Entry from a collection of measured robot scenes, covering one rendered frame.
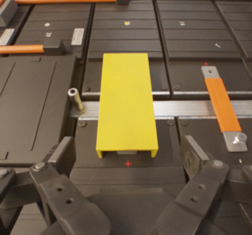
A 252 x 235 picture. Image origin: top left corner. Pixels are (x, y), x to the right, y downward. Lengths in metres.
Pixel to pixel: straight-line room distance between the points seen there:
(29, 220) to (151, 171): 0.14
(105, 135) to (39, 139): 0.08
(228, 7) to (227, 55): 0.18
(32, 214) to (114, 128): 0.13
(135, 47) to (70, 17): 0.17
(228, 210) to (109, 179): 0.13
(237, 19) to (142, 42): 0.23
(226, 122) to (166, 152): 0.10
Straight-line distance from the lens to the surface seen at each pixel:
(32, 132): 0.26
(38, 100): 0.28
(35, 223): 0.23
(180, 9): 0.47
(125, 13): 0.44
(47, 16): 0.46
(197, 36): 0.40
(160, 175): 0.22
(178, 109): 0.29
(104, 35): 0.38
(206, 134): 0.27
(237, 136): 0.26
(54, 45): 0.34
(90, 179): 0.22
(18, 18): 0.49
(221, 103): 0.30
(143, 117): 0.23
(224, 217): 0.24
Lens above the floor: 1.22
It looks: 57 degrees down
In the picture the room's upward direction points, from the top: straight up
